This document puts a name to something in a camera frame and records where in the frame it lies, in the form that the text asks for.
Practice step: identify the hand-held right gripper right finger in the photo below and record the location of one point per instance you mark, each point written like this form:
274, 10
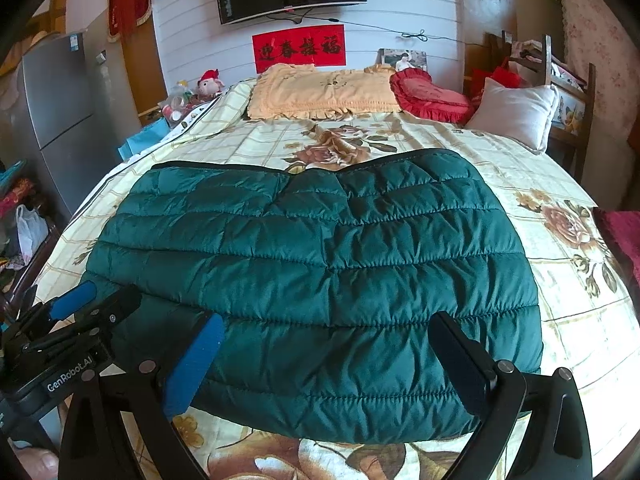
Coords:
460, 365

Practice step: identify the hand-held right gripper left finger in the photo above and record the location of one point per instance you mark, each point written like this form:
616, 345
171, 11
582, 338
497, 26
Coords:
195, 365

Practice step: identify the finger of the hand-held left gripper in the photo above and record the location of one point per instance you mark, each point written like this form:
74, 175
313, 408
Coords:
75, 300
117, 307

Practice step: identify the green puffer jacket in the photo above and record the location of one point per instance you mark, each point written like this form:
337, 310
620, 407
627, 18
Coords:
325, 285

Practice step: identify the person's left hand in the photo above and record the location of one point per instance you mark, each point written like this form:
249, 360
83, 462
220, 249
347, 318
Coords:
37, 465

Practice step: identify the white plastic bag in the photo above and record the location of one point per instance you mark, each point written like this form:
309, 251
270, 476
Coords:
31, 232

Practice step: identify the floral bed sheet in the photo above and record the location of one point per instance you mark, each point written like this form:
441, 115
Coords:
550, 310

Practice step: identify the red floral cloth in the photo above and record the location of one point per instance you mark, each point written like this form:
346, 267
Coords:
15, 197

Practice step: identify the grey refrigerator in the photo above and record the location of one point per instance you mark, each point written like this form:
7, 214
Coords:
65, 110

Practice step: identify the dark red cloth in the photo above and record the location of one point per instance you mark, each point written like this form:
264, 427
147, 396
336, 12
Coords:
622, 245

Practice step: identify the cluster of bottles and jars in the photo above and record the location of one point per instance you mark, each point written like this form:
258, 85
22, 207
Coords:
177, 102

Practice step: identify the wooden door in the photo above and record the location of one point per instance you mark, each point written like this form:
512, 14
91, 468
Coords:
150, 75

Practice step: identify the plush toy with red hat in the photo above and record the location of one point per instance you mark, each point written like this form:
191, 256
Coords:
207, 85

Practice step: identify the white pillow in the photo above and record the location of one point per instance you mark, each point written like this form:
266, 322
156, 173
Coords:
515, 110

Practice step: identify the red heart-shaped pillow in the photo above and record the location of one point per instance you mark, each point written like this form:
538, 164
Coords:
430, 95

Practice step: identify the wooden chair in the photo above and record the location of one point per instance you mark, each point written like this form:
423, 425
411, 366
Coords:
587, 105

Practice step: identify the yellow frilled pillow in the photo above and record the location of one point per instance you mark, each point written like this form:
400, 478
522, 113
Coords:
320, 90

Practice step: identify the framed photo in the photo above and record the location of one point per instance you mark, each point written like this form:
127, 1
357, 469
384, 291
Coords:
400, 60

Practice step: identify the floral curtain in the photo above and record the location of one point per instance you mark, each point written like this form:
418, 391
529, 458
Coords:
600, 35

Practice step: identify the red wall banner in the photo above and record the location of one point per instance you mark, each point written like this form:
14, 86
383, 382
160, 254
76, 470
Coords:
300, 47

